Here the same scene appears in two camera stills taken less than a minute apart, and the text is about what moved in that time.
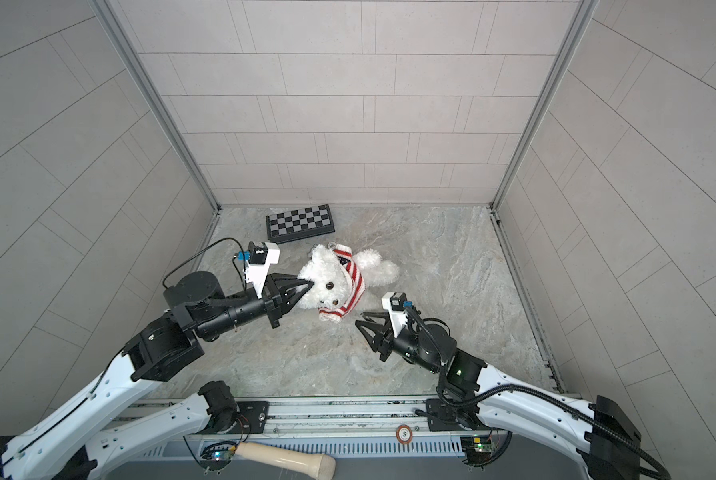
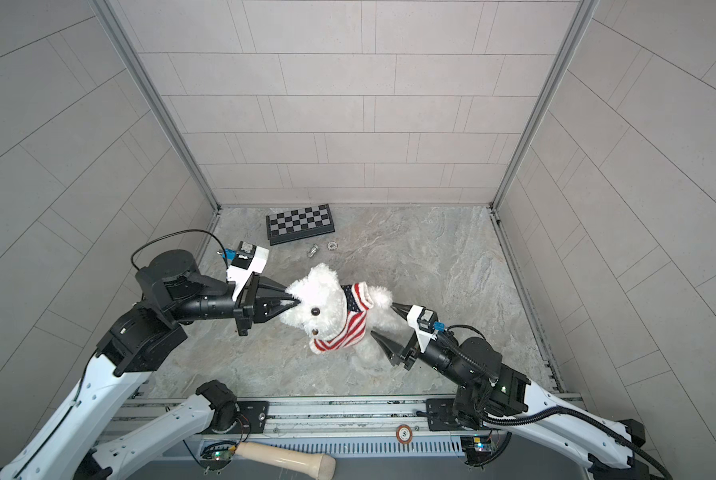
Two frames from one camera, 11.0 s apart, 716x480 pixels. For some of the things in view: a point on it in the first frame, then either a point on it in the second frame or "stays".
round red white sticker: [404, 433] stays
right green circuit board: [478, 449] stays
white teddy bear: [331, 284] → [321, 305]
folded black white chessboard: [299, 224] stays
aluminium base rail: [331, 416] stays
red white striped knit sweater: [345, 258] → [359, 301]
